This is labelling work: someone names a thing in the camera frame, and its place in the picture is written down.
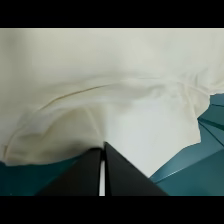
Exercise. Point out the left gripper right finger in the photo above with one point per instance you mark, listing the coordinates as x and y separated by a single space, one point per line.
126 176

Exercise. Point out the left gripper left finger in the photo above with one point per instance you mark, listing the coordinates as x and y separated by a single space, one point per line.
81 176

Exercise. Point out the cream white shirt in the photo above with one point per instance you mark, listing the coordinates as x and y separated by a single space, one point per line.
100 93

